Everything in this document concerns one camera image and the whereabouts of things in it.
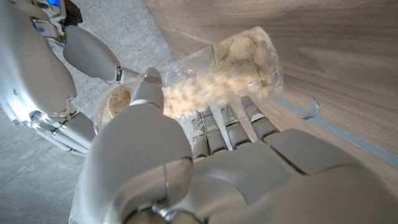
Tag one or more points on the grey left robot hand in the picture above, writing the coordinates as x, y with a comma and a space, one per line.
248, 180

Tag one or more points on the clear plastic cup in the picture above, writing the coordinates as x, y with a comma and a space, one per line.
267, 81
98, 115

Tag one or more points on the grey tape outline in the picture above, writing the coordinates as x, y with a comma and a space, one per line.
348, 133

